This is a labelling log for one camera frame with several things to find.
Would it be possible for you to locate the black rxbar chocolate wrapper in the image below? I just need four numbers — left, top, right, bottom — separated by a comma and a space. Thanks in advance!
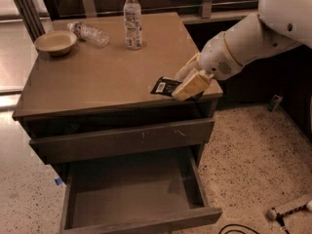
149, 76, 205, 101

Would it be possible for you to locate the metal railing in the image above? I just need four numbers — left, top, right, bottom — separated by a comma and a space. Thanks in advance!
6, 0, 267, 41

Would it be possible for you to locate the standing clear water bottle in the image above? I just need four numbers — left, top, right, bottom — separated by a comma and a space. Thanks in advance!
123, 0, 142, 50

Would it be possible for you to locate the open middle drawer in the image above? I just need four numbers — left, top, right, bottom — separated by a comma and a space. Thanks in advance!
59, 147, 222, 234

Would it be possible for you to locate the lying clear water bottle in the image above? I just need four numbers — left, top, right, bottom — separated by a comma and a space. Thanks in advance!
67, 21, 109, 48

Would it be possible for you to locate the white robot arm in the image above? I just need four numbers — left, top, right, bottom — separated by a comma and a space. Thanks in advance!
173, 0, 312, 101

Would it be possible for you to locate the white robot base leg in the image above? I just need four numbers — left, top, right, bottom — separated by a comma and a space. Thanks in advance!
266, 193, 312, 220

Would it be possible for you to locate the blue tape piece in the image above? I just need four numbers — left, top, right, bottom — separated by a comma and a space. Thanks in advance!
55, 177, 63, 186

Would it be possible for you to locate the brown wooden drawer cabinet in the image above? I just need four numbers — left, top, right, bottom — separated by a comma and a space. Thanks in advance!
12, 12, 224, 234

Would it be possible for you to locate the tan bowl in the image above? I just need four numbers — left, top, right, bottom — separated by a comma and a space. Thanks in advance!
34, 30, 77, 57

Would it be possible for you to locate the small dark floor bracket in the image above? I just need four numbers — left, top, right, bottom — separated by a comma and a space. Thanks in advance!
267, 95, 283, 112

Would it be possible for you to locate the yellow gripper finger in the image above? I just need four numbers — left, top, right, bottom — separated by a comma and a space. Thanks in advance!
175, 53, 201, 81
172, 69, 214, 101

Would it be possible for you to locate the black floor cable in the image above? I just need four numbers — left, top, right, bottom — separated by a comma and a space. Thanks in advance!
217, 223, 261, 234

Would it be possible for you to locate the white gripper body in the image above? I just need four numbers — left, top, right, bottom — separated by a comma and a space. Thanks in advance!
199, 31, 243, 80

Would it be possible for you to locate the top drawer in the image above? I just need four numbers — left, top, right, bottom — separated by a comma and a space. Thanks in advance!
30, 118, 215, 164

